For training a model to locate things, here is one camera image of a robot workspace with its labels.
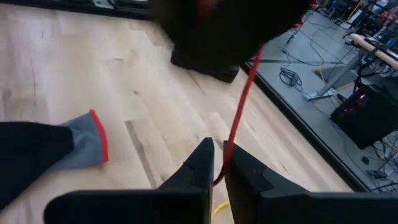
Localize black computer tower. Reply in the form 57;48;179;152
329;83;398;150

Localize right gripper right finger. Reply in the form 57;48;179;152
223;141;398;224

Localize black plastic cord spool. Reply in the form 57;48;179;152
149;0;312;68

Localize black coiled floor cable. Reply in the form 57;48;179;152
279;67;304;88

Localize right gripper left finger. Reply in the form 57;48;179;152
43;138;215;224

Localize black rounded plastic piece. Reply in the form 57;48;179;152
170;46;240;84

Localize wood-edged desk grey legs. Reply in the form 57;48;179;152
303;32;398;102

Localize yellow cord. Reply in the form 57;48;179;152
211;200;231;222

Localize black glove grey red cuff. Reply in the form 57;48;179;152
0;108;109;212

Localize red cord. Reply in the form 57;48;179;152
195;0;264;187

